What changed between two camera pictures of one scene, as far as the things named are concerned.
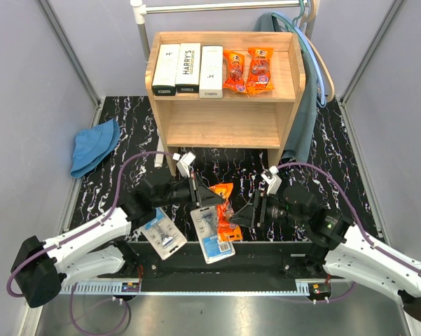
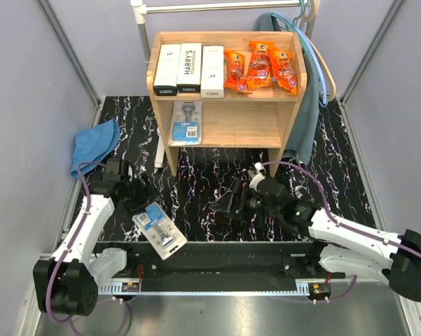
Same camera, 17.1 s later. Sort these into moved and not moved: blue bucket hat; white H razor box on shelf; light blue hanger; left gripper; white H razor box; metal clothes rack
Moved: left gripper
Not moved: white H razor box; white H razor box on shelf; metal clothes rack; blue bucket hat; light blue hanger
